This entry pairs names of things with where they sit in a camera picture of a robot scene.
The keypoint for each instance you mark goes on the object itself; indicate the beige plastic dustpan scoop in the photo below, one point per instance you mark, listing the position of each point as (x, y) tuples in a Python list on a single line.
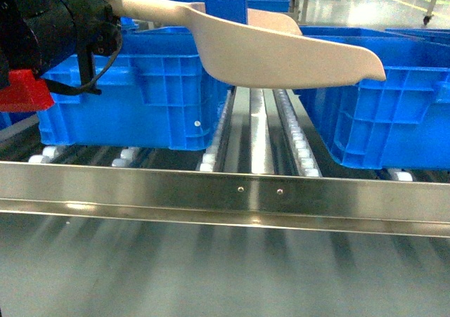
[(267, 52)]

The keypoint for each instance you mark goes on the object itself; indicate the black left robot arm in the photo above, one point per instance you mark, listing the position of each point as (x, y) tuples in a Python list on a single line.
[(38, 35)]

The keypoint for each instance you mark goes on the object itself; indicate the stainless steel shelf rack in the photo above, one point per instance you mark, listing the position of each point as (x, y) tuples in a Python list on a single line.
[(267, 201)]

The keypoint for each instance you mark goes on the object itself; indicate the blue storage bin right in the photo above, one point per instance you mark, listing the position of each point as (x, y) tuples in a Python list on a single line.
[(402, 122)]

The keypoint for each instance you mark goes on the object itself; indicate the red plastic clip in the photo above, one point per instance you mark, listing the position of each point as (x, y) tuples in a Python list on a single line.
[(25, 93)]

